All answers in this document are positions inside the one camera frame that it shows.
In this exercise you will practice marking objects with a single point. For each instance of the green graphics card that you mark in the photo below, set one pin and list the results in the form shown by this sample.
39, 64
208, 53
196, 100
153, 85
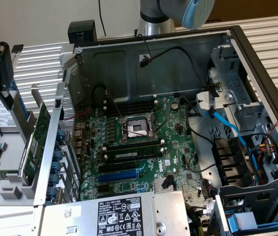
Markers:
39, 130

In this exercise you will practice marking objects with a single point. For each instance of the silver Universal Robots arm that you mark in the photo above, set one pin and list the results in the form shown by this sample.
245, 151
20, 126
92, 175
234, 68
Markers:
153, 22

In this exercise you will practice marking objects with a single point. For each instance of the hard disk with blue rails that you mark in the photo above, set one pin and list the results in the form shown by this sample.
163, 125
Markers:
3, 115

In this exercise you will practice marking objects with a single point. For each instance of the small black cap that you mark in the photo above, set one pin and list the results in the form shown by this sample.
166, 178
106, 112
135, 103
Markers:
17, 48

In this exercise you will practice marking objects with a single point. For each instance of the grey parts rack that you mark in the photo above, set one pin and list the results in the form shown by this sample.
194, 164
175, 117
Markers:
15, 157

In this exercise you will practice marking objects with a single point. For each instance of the blue slot clip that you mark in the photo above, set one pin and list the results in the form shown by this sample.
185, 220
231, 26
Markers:
60, 136
54, 179
55, 167
51, 193
58, 155

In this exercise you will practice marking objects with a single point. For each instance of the black box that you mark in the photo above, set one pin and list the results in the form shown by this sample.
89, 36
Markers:
82, 29

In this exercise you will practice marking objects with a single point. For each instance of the open black PC case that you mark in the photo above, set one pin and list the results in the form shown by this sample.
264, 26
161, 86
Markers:
119, 73

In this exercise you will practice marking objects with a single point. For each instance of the CPU socket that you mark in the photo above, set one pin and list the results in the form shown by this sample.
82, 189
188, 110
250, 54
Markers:
136, 127

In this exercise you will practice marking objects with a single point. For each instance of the long black expansion slot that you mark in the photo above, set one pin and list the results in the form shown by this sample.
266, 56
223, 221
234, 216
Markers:
116, 167

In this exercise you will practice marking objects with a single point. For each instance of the metal locking lever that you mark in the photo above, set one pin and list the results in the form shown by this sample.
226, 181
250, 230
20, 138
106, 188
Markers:
138, 133

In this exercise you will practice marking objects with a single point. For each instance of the short black expansion slot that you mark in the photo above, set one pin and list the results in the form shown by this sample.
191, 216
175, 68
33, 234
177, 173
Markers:
103, 188

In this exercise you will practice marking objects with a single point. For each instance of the blue expansion slot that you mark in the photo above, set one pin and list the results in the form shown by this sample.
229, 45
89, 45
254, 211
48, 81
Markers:
119, 175

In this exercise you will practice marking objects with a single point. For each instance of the silver power supply unit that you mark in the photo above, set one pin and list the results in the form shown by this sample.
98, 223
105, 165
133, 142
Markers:
84, 216

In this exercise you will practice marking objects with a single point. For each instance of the metal socket cover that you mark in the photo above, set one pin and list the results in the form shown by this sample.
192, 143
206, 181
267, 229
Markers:
161, 110

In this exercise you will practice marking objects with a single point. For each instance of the round coin battery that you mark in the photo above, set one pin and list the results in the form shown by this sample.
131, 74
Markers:
174, 105

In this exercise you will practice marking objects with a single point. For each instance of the green Dell motherboard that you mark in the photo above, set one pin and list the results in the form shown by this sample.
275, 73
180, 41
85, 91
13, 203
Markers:
168, 147

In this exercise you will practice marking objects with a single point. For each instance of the silver chipset heatsink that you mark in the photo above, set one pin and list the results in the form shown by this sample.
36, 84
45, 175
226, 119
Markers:
157, 185

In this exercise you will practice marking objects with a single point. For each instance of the black plastic fan shroud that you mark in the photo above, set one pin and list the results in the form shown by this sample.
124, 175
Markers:
227, 157

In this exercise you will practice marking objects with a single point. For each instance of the grey metal disk bay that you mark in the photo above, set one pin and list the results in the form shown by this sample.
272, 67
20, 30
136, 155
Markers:
247, 113

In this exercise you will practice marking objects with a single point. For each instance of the blue plastic drive caddy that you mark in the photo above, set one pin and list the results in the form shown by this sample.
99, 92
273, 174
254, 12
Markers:
232, 225

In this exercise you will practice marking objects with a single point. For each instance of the grey metal drive cage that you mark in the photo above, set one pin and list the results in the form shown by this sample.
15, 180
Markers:
252, 194

